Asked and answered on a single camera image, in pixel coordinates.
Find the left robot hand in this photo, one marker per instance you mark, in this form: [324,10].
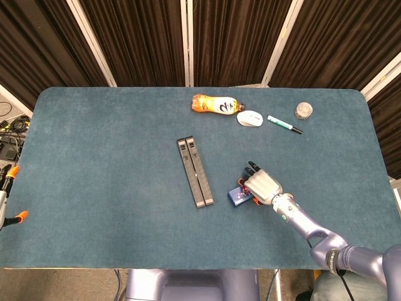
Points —
[3,203]

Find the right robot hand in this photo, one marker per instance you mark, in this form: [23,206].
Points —
[263,186]

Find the blue white glasses box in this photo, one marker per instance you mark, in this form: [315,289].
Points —
[236,196]

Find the black folding metal stand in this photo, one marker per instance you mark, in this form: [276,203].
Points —
[190,175]

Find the black floor device box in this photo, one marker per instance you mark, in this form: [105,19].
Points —
[9,147]

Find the green whiteboard marker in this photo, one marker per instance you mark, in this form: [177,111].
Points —
[280,123]

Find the white computer mouse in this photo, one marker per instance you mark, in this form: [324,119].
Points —
[249,118]

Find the clear jar of clips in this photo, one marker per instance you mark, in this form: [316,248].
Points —
[303,110]

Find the orange drink bottle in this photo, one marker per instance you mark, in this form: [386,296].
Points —
[213,105]

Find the white table leg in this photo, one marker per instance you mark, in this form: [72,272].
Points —
[276,285]

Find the blue velvet table cloth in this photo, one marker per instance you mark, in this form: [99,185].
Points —
[109,188]

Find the purple robot torso base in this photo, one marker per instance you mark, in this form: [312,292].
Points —
[188,287]

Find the grey green fabric object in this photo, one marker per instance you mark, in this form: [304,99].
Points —
[363,292]

